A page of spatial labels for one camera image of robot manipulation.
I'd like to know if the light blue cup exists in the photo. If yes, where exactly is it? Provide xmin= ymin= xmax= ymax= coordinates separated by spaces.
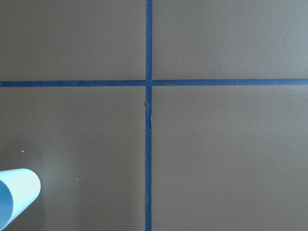
xmin=0 ymin=168 xmax=41 ymax=230

